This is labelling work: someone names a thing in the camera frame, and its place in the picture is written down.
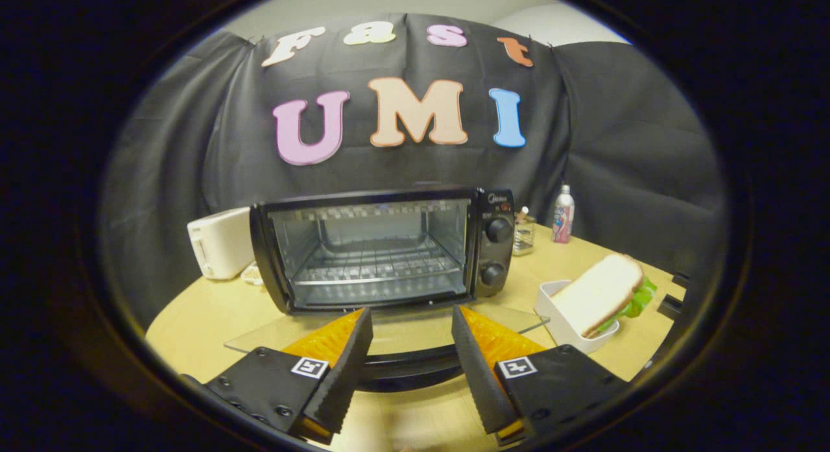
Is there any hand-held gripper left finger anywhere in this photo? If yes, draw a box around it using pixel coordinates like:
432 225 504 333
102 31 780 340
184 307 374 446

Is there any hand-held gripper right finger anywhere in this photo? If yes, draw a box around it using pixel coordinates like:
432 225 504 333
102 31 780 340
451 304 631 447

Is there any black toaster oven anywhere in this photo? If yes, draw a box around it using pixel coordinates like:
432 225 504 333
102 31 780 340
224 186 551 393

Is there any toy sandwich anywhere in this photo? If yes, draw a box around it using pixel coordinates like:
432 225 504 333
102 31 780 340
551 254 658 339

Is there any white toaster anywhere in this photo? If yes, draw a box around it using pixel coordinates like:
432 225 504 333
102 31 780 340
187 207 257 281

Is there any white rectangular dish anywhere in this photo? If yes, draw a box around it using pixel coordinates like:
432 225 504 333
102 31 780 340
534 280 620 355

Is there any clear glass jar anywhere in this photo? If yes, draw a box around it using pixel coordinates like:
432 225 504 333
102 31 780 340
513 207 536 256

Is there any white drink bottle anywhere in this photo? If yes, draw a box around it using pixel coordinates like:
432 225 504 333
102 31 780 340
552 184 575 244

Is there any black backdrop cloth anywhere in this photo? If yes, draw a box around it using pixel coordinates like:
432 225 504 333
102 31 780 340
101 12 727 326

